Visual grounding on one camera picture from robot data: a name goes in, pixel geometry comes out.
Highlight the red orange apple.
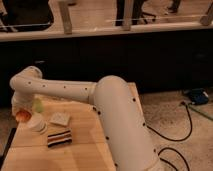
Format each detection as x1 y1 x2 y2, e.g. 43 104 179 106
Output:
16 111 31 122

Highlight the beige square sponge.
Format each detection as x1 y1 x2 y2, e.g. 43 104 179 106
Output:
50 113 70 126

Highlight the blue black device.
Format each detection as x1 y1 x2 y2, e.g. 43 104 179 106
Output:
186 89 209 105

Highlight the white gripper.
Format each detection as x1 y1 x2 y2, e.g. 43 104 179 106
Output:
11 93 34 116

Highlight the green fruit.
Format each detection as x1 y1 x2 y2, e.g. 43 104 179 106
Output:
33 99 44 113

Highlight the white paper cup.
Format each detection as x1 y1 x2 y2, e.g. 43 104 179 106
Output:
27 113 47 134

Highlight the black power cable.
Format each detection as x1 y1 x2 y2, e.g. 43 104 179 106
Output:
146 101 194 171

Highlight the wooden railing post middle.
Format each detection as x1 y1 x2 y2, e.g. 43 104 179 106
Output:
122 0 134 31

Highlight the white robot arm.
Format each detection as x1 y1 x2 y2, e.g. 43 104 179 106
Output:
10 66 164 171

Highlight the wooden railing post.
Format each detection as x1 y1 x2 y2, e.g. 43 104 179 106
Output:
122 0 134 31
59 1 72 34

